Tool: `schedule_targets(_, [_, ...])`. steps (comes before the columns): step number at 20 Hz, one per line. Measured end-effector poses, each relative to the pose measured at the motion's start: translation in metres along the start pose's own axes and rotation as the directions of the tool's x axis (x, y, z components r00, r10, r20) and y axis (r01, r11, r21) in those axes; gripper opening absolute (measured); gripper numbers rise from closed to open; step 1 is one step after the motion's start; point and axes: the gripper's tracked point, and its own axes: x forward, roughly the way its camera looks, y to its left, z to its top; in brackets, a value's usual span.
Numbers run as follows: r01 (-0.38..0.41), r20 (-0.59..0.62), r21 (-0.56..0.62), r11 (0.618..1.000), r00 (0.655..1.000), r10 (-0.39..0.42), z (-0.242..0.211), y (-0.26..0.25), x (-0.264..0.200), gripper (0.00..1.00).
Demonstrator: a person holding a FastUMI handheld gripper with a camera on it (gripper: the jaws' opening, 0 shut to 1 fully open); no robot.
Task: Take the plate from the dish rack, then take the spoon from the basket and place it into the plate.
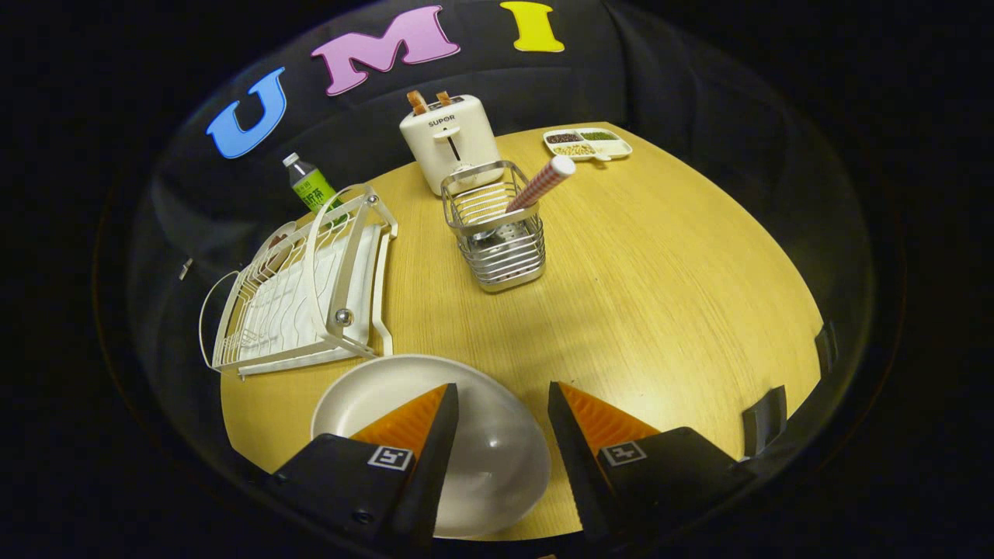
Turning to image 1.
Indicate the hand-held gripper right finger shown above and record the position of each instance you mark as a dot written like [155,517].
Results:
[571,466]

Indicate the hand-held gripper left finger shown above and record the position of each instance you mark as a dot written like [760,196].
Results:
[431,466]

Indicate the white round plate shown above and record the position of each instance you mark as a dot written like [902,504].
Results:
[497,458]

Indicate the green label drink bottle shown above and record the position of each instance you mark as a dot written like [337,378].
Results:
[311,186]

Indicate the small silver clip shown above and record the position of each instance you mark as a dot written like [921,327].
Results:
[185,269]

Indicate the divided tray of beans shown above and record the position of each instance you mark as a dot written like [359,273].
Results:
[588,144]

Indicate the cream toaster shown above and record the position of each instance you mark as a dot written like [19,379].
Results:
[454,144]

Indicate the toasted bread slice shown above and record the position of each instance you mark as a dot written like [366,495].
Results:
[417,102]
[444,98]

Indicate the black edge bracket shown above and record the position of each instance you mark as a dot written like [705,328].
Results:
[765,419]
[825,347]

